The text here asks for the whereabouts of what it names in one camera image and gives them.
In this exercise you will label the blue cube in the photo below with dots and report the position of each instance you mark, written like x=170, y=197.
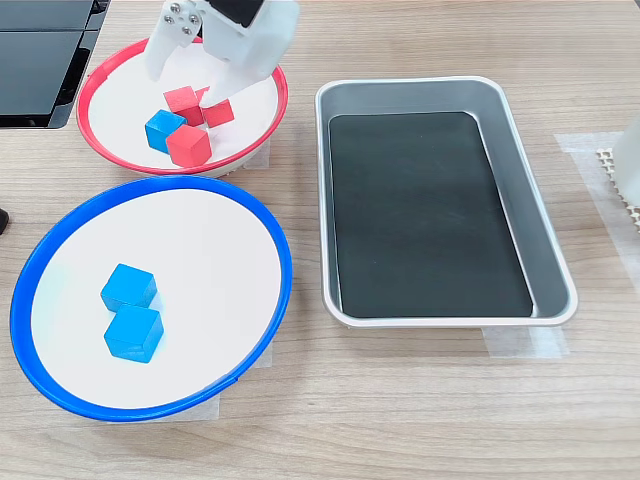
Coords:
x=132, y=332
x=160, y=125
x=127, y=285

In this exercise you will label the red cube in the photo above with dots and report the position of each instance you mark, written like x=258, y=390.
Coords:
x=220, y=115
x=180, y=100
x=187, y=147

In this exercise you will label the red-rimmed white plate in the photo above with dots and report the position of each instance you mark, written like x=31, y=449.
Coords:
x=120, y=95

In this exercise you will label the black flat panel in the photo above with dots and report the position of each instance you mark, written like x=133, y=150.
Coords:
x=35, y=75

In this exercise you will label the blue-rimmed white plate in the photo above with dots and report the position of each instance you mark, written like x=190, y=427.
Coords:
x=200, y=260

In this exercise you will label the small black object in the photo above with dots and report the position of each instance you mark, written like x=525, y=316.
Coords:
x=3, y=222

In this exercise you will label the steel tray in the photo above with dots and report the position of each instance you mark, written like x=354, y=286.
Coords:
x=525, y=200

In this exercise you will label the translucent tape sheet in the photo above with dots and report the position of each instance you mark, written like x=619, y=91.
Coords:
x=580, y=200

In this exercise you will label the pale perforated base plate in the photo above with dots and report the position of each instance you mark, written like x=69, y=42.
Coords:
x=606, y=162

